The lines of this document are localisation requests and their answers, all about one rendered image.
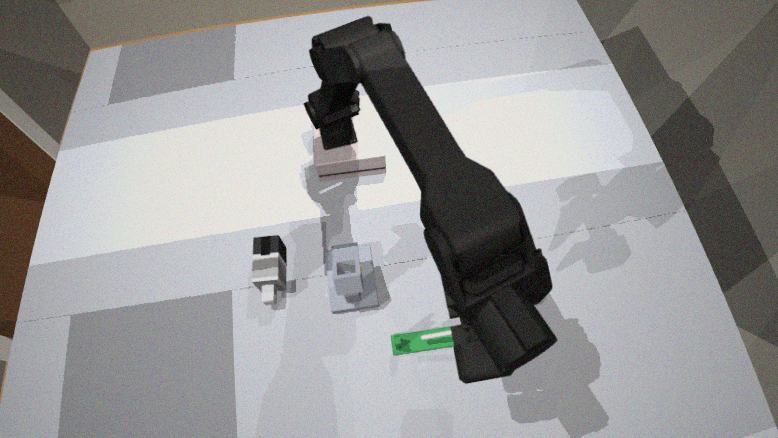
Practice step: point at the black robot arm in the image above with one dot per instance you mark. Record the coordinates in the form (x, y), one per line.
(476, 231)

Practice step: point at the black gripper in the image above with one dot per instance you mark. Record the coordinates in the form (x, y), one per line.
(473, 362)

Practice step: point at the grey tapered pin with red cap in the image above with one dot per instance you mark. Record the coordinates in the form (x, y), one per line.
(436, 334)

